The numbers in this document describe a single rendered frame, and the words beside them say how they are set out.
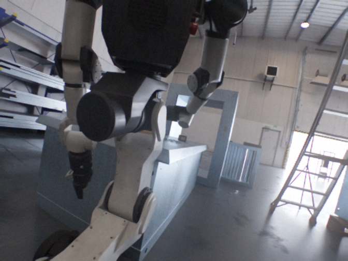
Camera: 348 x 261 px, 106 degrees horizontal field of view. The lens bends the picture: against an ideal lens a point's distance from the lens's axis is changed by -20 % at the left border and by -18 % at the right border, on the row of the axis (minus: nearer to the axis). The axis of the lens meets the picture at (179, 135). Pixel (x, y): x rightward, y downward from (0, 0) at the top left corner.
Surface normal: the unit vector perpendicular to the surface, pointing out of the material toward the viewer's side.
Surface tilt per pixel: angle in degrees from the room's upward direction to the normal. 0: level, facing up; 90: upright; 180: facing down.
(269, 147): 90
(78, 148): 114
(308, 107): 90
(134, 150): 93
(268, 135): 90
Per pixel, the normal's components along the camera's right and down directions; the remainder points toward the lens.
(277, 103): -0.32, -0.06
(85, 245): 0.15, -0.95
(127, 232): 0.00, -0.71
